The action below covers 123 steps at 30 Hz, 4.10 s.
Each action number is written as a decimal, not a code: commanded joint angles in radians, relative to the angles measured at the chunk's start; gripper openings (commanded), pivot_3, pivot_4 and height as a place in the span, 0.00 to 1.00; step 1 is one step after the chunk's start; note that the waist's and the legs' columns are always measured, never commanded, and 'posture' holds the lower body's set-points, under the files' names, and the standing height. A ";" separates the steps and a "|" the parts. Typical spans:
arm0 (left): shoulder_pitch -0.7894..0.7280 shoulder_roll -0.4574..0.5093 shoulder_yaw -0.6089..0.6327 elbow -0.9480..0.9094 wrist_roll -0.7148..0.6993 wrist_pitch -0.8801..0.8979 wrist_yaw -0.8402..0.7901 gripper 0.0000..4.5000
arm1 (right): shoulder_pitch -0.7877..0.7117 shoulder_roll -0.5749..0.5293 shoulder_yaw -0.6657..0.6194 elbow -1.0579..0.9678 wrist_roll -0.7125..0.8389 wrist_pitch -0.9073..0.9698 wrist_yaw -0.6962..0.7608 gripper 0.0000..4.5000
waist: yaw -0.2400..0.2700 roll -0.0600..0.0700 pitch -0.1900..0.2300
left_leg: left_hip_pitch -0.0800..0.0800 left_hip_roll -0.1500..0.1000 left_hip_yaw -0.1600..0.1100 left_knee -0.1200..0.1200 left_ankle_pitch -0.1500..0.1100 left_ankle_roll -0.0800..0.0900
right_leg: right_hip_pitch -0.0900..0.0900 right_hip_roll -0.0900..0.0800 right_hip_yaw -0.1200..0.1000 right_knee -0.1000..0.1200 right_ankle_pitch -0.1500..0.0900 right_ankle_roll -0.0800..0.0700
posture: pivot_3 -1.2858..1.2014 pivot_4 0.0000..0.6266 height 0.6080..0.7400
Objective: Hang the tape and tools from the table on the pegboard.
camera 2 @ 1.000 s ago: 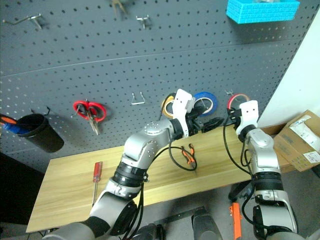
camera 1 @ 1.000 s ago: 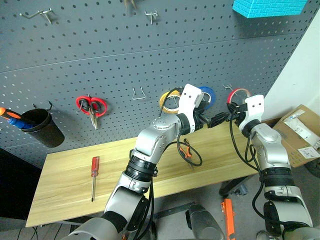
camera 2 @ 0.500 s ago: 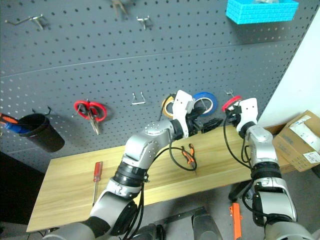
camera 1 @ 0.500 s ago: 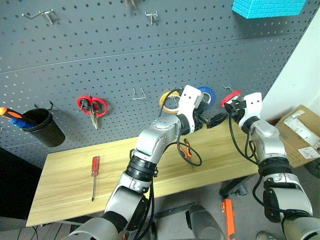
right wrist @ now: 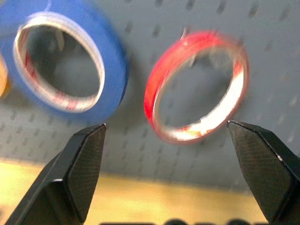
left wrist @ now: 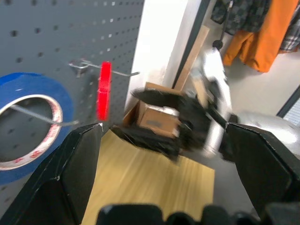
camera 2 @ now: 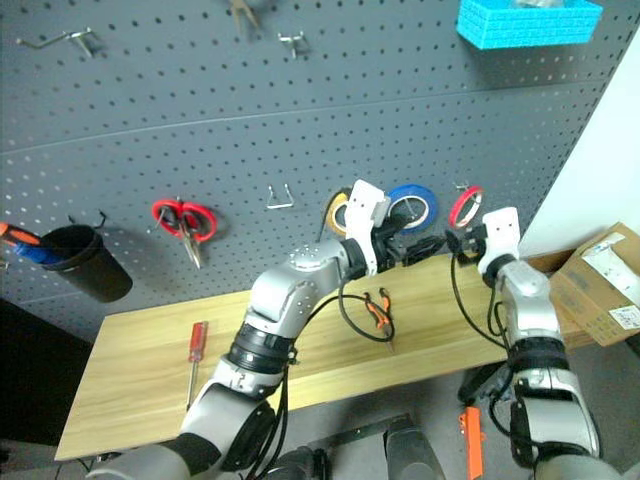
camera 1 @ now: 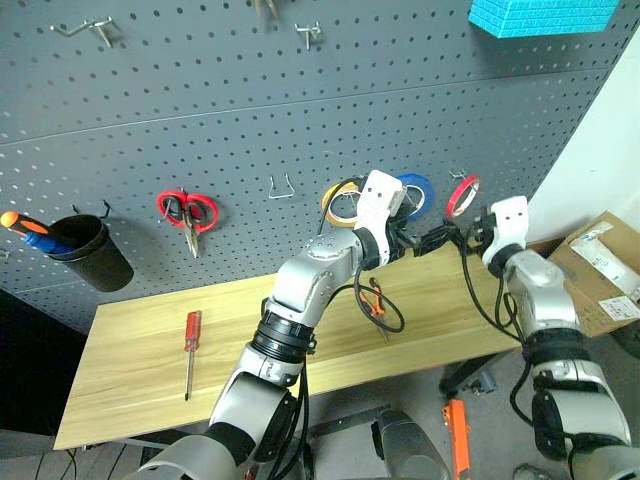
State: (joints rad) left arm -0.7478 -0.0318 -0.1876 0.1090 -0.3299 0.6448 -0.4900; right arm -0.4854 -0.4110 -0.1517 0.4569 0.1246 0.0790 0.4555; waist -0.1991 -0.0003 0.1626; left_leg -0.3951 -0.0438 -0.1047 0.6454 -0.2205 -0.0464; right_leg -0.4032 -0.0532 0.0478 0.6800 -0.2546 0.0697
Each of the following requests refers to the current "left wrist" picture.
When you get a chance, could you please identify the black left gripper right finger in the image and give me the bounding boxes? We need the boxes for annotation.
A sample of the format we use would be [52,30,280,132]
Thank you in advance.
[224,122,300,218]

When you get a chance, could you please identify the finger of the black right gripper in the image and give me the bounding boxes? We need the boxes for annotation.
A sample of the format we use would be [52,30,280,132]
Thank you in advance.
[109,125,182,163]
[130,88,187,111]

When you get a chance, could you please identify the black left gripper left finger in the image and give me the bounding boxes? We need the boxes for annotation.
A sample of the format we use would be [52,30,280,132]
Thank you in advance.
[0,122,104,225]

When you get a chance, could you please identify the red tape roll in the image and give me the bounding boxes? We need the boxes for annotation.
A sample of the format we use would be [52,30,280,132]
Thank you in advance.
[97,61,113,122]

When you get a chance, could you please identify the blue tape roll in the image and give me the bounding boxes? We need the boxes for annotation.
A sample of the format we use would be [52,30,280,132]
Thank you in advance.
[0,72,75,186]

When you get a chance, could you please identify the grey metal pegboard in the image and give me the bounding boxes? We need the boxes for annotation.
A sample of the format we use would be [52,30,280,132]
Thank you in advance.
[0,0,145,211]

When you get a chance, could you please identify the brown cardboard box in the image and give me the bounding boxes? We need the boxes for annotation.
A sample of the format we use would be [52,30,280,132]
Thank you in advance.
[123,82,186,139]

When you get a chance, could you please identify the metal peg hook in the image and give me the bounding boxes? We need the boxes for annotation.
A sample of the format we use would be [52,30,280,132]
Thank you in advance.
[11,104,80,127]
[68,60,141,78]

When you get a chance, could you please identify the wooden plank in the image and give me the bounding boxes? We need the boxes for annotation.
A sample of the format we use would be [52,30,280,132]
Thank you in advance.
[173,25,210,91]

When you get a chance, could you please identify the orange jacket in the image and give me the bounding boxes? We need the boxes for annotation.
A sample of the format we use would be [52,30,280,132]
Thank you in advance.
[222,0,300,73]

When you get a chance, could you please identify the dark patterned garment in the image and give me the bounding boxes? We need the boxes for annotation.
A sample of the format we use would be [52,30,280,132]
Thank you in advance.
[210,0,274,36]

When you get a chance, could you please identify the plaid shirt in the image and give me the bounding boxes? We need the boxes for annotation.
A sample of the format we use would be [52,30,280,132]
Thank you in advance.
[280,7,300,53]

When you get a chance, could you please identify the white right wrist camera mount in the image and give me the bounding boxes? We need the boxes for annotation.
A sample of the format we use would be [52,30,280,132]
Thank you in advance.
[196,46,234,157]

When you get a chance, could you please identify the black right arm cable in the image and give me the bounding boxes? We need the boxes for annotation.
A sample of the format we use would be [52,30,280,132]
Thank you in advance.
[212,0,232,50]

